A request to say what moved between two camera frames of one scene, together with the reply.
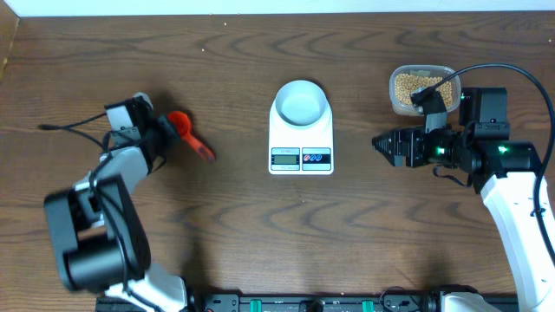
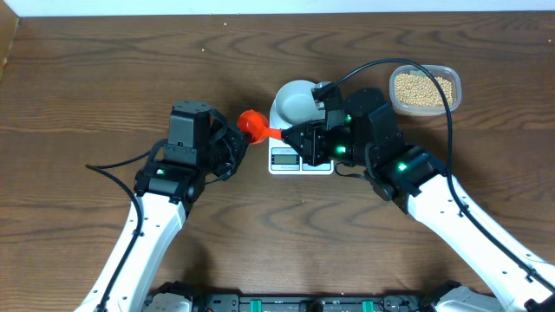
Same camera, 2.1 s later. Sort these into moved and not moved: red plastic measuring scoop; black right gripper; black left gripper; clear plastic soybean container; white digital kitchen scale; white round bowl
Moved: black left gripper; black right gripper; red plastic measuring scoop
Not moved: white round bowl; clear plastic soybean container; white digital kitchen scale
